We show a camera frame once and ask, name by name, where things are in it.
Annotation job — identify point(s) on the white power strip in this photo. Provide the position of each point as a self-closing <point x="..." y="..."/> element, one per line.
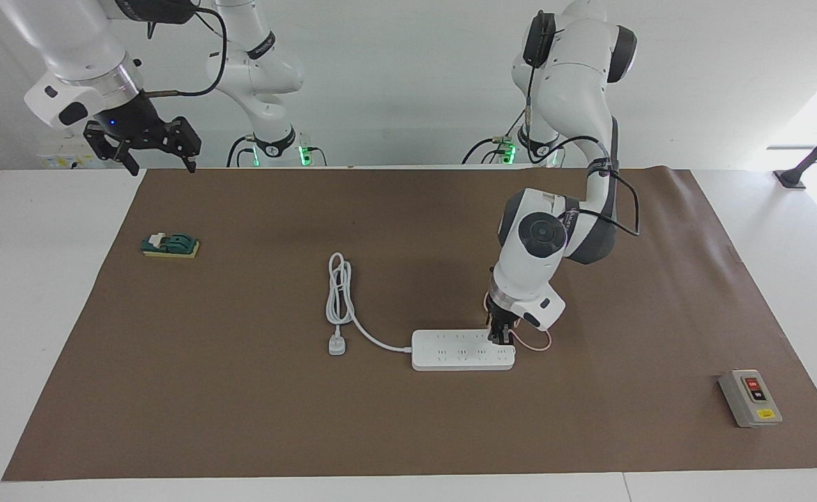
<point x="457" y="352"/>

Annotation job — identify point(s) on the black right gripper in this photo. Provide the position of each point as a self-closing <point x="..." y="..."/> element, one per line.
<point x="133" y="129"/>

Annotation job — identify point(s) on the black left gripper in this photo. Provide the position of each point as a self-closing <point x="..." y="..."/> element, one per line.
<point x="502" y="314"/>

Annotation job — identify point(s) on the white box with yellow label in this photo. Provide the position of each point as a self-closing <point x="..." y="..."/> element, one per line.
<point x="60" y="162"/>

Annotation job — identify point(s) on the grey on-off switch box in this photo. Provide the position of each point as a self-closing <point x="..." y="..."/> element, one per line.
<point x="750" y="401"/>

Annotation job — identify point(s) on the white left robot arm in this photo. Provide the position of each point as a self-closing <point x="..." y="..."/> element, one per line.
<point x="541" y="237"/>

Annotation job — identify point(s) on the brown table mat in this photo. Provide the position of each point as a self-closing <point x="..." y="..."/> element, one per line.
<point x="380" y="432"/>

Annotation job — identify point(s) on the green knife switch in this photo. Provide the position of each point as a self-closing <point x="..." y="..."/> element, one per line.
<point x="171" y="244"/>

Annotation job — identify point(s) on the black camera stand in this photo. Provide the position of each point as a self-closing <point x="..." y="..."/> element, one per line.
<point x="792" y="178"/>

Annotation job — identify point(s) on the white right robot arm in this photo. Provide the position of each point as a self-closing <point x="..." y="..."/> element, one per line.
<point x="74" y="42"/>

